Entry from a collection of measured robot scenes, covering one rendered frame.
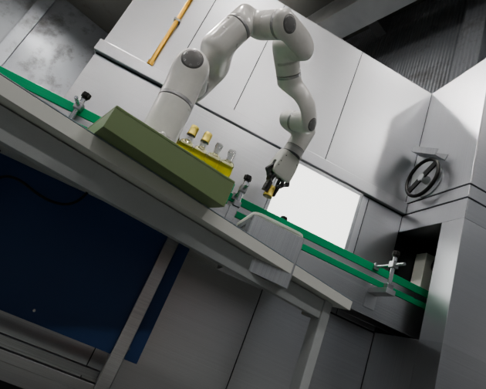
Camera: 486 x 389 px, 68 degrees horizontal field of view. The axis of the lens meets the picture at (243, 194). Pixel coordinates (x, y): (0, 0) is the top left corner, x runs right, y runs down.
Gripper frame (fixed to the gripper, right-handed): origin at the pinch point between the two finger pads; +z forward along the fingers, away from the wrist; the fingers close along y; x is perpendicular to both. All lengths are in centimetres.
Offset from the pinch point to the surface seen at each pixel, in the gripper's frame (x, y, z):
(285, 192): -16.8, -21.3, -6.6
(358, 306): 25, -45, 20
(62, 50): -1057, 47, -177
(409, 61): -271, -322, -373
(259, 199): -18.5, -12.4, 2.5
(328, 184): -12.5, -37.7, -21.9
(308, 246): 8.8, -23.9, 10.3
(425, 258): 19, -85, -16
